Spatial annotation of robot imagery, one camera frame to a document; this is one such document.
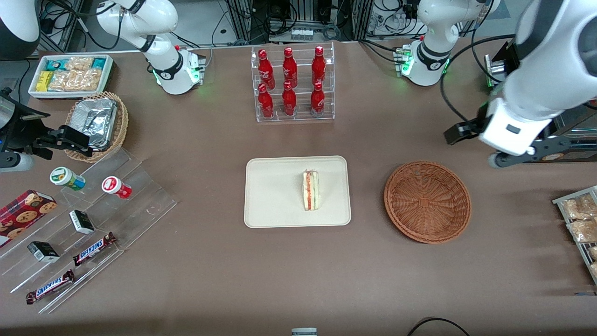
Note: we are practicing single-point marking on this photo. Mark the clear pastry packet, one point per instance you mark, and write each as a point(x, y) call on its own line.
point(593, 253)
point(583, 231)
point(594, 269)
point(578, 207)

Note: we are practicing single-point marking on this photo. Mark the red cola bottle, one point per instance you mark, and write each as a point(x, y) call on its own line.
point(319, 67)
point(266, 103)
point(317, 100)
point(267, 72)
point(289, 101)
point(290, 70)

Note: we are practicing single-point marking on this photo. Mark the yellow snack packet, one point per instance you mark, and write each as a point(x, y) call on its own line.
point(45, 80)

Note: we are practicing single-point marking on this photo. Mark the white plastic snack bin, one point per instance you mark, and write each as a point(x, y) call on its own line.
point(108, 74)

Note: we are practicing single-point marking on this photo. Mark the red cookie box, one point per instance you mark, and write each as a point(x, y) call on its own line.
point(25, 215)

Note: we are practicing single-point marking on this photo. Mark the clear acrylic bottle rack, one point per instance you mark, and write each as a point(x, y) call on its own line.
point(303, 116)

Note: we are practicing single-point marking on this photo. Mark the clear acrylic step display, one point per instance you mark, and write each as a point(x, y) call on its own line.
point(149, 205)

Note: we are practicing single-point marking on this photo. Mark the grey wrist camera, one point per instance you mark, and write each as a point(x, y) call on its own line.
point(501, 160)
point(16, 162)

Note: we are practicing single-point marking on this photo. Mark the triangular sandwich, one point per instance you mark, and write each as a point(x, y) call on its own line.
point(311, 191)

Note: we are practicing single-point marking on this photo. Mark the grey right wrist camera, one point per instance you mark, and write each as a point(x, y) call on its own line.
point(16, 162)

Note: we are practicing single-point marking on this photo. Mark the aluminium foil container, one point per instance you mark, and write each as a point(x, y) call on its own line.
point(95, 121)

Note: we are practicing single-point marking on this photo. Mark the cream rectangular tray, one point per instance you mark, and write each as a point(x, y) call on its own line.
point(275, 192)

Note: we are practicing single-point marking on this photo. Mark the black machine with yellow panel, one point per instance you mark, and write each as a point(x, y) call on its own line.
point(578, 135)

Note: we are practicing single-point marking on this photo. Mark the teal snack packet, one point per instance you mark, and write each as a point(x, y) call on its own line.
point(57, 64)
point(99, 63)

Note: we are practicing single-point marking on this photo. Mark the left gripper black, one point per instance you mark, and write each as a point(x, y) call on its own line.
point(472, 126)

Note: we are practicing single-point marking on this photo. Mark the brown Snickers bar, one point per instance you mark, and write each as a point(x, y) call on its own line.
point(93, 249)
point(50, 286)

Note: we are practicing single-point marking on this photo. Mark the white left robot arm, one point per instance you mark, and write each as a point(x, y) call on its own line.
point(541, 70)

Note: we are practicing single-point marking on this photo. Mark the metal equipment rack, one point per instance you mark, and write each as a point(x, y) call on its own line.
point(298, 14)

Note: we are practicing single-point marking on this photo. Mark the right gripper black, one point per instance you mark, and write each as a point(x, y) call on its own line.
point(29, 131)

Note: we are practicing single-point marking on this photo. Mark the small black box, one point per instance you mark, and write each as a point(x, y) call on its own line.
point(82, 222)
point(43, 252)

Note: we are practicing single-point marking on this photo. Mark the clear cracker bag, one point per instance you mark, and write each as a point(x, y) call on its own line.
point(79, 63)
point(77, 80)

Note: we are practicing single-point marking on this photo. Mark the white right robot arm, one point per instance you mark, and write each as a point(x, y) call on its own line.
point(163, 56)

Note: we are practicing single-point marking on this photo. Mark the green lidded cup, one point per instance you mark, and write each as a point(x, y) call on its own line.
point(66, 178)

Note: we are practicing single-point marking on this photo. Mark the white power strip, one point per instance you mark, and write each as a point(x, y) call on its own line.
point(302, 34)

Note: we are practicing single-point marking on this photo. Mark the red lidded cup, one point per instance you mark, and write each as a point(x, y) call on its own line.
point(115, 187)

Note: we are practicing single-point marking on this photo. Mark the light tan wicker basket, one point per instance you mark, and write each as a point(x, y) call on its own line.
point(122, 123)

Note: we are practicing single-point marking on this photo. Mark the brown round wicker basket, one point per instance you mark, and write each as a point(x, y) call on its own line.
point(426, 201)

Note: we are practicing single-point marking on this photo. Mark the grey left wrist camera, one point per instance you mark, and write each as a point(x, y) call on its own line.
point(501, 160)

